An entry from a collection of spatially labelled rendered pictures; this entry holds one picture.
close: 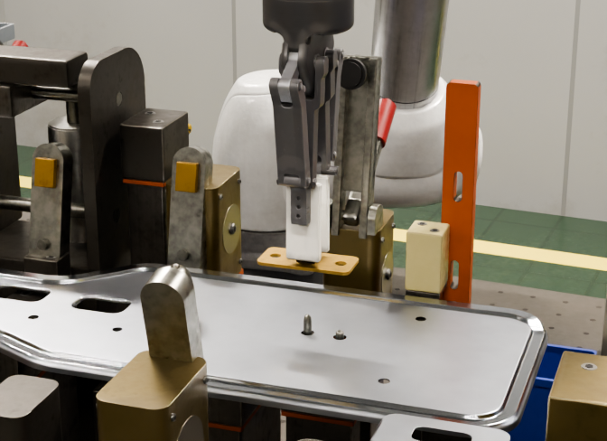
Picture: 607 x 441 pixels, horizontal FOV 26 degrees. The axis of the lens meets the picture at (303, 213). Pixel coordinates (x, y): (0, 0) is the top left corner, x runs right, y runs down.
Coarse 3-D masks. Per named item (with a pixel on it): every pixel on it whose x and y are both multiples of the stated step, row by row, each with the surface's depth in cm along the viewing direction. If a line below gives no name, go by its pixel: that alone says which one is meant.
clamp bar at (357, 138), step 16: (352, 64) 121; (368, 64) 124; (352, 80) 121; (368, 80) 124; (352, 96) 125; (368, 96) 124; (352, 112) 126; (368, 112) 124; (352, 128) 126; (368, 128) 124; (352, 144) 126; (368, 144) 125; (336, 160) 126; (352, 160) 126; (368, 160) 125; (336, 176) 126; (352, 176) 127; (368, 176) 125; (336, 192) 127; (368, 192) 126; (336, 208) 127; (368, 208) 126; (336, 224) 127
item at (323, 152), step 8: (328, 56) 109; (336, 56) 110; (336, 64) 110; (328, 72) 109; (328, 80) 110; (328, 88) 110; (328, 96) 110; (328, 104) 111; (320, 112) 111; (328, 112) 112; (320, 120) 111; (328, 120) 112; (320, 128) 112; (328, 128) 112; (320, 136) 112; (328, 136) 112; (320, 144) 112; (328, 144) 113; (320, 152) 112; (328, 152) 113; (328, 160) 113; (328, 168) 113; (336, 168) 113
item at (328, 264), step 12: (264, 252) 116; (276, 252) 116; (264, 264) 114; (276, 264) 114; (288, 264) 114; (300, 264) 114; (312, 264) 114; (324, 264) 114; (336, 264) 114; (348, 264) 114
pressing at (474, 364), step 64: (0, 320) 120; (64, 320) 120; (128, 320) 120; (256, 320) 120; (320, 320) 120; (384, 320) 120; (448, 320) 120; (512, 320) 120; (256, 384) 108; (320, 384) 108; (384, 384) 108; (448, 384) 108; (512, 384) 108
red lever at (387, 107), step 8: (384, 104) 134; (392, 104) 135; (384, 112) 134; (392, 112) 134; (384, 120) 133; (392, 120) 135; (384, 128) 133; (384, 136) 132; (384, 144) 133; (376, 160) 131; (352, 192) 128; (360, 192) 128; (352, 200) 128; (352, 208) 127; (344, 216) 127; (352, 216) 127; (352, 224) 127
